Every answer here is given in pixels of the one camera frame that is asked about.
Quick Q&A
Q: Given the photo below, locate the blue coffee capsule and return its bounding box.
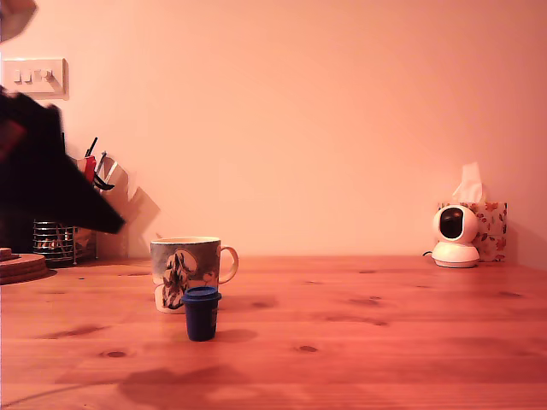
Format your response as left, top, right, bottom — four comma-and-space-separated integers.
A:
180, 285, 222, 342

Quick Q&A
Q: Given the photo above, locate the silver metal kitchen tool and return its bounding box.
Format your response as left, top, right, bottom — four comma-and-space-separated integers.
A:
94, 149, 129, 202

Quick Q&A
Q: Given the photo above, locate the large round cork trivet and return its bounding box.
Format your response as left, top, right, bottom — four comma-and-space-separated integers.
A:
0, 254, 46, 274
0, 267, 48, 286

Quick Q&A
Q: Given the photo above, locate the white mug with printed picture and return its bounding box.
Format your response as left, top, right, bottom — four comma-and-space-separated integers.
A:
149, 235, 239, 315

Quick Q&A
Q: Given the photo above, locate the white tissue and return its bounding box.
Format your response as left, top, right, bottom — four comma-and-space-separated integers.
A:
451, 161, 486, 204

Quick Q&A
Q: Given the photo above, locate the floral tissue box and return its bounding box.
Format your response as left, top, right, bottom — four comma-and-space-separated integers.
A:
436, 202, 509, 263

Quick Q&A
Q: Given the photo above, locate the red handled kitchen tool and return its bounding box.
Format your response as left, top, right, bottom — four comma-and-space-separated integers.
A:
82, 155, 97, 185

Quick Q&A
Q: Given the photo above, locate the wire utensil holder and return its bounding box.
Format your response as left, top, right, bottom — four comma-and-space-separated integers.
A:
32, 220, 79, 262

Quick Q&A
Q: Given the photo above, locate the white wall switch plate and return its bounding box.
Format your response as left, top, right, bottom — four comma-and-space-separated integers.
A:
3, 57, 69, 102

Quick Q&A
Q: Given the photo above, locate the small white round camera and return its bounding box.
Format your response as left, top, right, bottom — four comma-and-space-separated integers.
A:
430, 203, 480, 269

